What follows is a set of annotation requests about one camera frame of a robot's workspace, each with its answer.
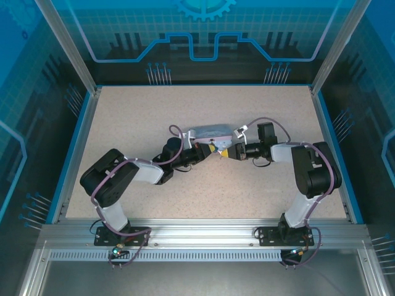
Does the blue cartoon dog tin box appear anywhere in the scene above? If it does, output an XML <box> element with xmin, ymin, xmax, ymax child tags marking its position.
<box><xmin>189</xmin><ymin>123</ymin><xmax>233</xmax><ymax>152</ymax></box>

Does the blue printed acrylic panel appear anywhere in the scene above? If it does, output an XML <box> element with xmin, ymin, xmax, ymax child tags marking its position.
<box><xmin>49</xmin><ymin>0</ymin><xmax>356</xmax><ymax>86</ymax></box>
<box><xmin>0</xmin><ymin>0</ymin><xmax>93</xmax><ymax>229</ymax></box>
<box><xmin>317</xmin><ymin>0</ymin><xmax>395</xmax><ymax>247</ymax></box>

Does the aluminium mounting rail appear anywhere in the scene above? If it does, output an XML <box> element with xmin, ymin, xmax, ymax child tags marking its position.
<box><xmin>39</xmin><ymin>218</ymin><xmax>370</xmax><ymax>249</ymax></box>

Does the aluminium side rail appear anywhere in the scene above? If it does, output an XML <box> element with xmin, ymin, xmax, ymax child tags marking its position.
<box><xmin>310</xmin><ymin>88</ymin><xmax>354</xmax><ymax>224</ymax></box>
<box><xmin>51</xmin><ymin>88</ymin><xmax>102</xmax><ymax>224</ymax></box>

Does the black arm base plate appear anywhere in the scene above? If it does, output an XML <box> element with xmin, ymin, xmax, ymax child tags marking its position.
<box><xmin>257</xmin><ymin>226</ymin><xmax>315</xmax><ymax>247</ymax></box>
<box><xmin>94</xmin><ymin>226</ymin><xmax>151</xmax><ymax>247</ymax></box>

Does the slotted grey cable duct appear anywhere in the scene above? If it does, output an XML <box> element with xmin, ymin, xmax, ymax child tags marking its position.
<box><xmin>49</xmin><ymin>249</ymin><xmax>283</xmax><ymax>263</ymax></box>

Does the aluminium frame post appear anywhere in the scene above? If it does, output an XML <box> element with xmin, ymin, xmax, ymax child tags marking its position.
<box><xmin>310</xmin><ymin>0</ymin><xmax>373</xmax><ymax>95</ymax></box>
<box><xmin>33</xmin><ymin>0</ymin><xmax>103</xmax><ymax>95</ymax></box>

